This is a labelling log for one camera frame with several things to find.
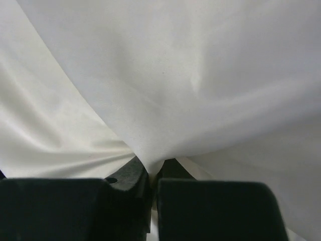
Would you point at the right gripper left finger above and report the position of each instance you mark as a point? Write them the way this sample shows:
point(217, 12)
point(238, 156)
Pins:
point(117, 207)

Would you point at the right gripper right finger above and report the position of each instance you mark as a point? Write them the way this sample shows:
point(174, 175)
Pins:
point(190, 209)

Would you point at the cream satin pillowcase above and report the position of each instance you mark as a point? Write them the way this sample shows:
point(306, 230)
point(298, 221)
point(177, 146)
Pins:
point(231, 89)

